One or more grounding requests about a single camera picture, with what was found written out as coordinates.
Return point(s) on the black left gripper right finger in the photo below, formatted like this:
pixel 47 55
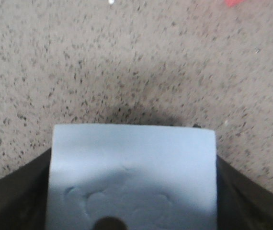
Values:
pixel 241 203

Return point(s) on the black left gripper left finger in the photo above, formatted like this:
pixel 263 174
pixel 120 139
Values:
pixel 23 195

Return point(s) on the light blue foam block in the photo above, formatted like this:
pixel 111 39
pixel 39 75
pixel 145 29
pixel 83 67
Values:
pixel 148 177

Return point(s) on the red foam block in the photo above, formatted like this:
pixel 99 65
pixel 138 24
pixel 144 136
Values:
pixel 232 3

